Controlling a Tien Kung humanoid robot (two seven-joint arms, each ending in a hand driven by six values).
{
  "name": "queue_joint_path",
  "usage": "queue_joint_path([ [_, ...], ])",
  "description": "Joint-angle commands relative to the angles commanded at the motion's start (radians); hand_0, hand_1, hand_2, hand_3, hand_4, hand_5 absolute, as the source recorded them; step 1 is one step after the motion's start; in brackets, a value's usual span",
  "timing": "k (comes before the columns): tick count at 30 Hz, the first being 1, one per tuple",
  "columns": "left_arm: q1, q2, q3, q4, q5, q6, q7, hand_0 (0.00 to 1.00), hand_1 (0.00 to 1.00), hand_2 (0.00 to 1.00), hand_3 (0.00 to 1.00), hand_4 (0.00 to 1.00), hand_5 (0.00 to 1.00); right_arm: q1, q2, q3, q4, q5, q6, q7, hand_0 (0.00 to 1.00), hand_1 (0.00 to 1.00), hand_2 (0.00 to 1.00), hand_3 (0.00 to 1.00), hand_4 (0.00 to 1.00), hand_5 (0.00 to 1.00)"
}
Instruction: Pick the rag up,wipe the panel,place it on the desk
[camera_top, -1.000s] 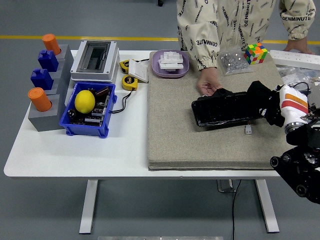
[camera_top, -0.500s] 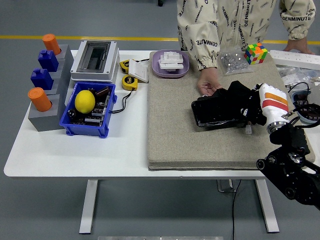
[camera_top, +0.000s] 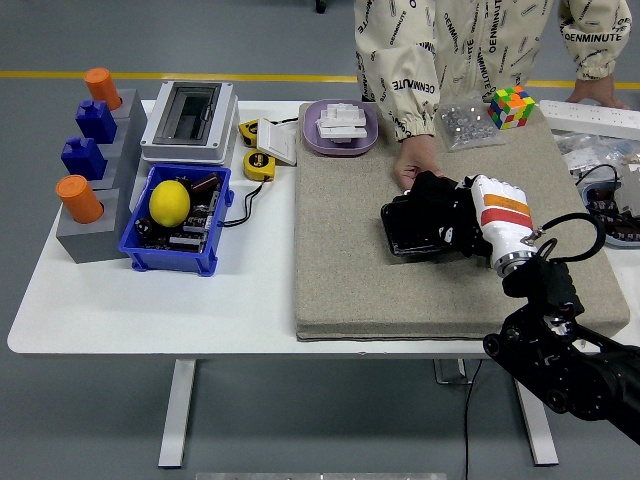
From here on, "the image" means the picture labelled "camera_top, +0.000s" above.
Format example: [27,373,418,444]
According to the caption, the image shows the person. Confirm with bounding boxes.
[352,0,634,140]

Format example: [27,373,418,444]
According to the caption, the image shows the thin black cable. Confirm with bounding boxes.
[219,177,274,229]

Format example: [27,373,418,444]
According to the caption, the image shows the grey-brown mat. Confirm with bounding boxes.
[293,102,632,343]

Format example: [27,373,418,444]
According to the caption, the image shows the small yellow tape measure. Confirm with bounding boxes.
[238,118,262,147]

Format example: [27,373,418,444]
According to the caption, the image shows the white table leg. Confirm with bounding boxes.
[510,372,560,467]
[158,358,197,470]

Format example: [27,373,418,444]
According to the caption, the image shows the light blue dish of capacitors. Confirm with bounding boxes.
[582,180,640,249]

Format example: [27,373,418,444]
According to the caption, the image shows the brown cylindrical capacitor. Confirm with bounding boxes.
[192,171,223,194]

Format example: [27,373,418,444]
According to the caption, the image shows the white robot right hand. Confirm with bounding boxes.
[437,173,539,267]

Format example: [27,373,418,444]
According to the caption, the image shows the yellow lemon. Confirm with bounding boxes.
[149,179,192,229]

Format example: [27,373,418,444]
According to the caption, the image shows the colourful puzzle cube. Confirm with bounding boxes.
[487,84,537,130]

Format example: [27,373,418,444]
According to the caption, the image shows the dark circuit board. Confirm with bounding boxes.
[137,187,224,251]

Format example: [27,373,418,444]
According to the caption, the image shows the white power strip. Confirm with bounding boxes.
[538,98,640,140]

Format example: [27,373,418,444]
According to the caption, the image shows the blue plastic bin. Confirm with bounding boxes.
[118,163,235,277]

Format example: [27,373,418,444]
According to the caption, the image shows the grey stepped block holder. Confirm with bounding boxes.
[55,88,150,265]

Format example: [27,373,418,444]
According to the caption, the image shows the person's left hand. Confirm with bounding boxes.
[567,77,632,111]

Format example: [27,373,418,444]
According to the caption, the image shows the black looped cable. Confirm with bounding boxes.
[574,163,622,190]

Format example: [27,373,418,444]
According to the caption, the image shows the purple dish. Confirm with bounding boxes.
[303,98,380,157]

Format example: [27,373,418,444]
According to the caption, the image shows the black glossy panel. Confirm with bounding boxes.
[380,192,494,266]

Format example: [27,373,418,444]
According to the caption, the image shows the black floor cable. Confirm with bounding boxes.
[463,358,485,480]

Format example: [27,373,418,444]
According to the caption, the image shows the metal bracket under table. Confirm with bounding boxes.
[432,358,474,386]

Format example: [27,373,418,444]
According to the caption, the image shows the clear bag of metal nuts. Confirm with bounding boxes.
[435,94,507,153]

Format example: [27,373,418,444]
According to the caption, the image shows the white wall switch plate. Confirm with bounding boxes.
[256,119,300,167]

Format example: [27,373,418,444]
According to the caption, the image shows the large yellow tape measure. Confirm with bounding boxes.
[243,148,277,181]

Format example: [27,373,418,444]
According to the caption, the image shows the grey metal block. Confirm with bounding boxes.
[617,163,640,219]

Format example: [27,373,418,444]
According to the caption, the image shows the orange cylinder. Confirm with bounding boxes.
[83,67,124,111]
[55,174,105,224]

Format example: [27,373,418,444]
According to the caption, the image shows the person's right hand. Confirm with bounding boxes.
[392,134,446,190]

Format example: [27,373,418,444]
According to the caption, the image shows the grey electrical enclosure box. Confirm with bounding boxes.
[139,80,240,166]

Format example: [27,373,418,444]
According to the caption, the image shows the white switch parts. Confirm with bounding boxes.
[315,101,370,146]

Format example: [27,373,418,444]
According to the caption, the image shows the blue plastic block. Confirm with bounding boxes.
[75,99,119,145]
[60,136,109,181]

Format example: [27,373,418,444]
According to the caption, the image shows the clear plastic bags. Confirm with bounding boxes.
[552,128,640,176]

